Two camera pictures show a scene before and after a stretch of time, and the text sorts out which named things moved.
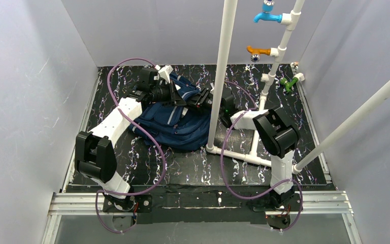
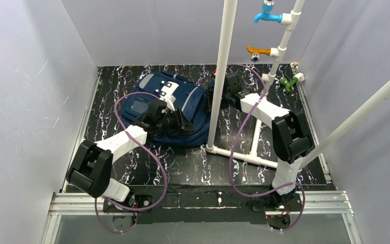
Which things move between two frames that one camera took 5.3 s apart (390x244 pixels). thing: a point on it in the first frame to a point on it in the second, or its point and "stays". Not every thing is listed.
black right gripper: x=197 y=99 to x=213 y=93
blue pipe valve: x=267 y=8 stays
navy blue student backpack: x=181 y=127 stays
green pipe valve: x=288 y=84 stays
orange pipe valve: x=255 y=57 stays
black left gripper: x=174 y=94 to x=180 y=120
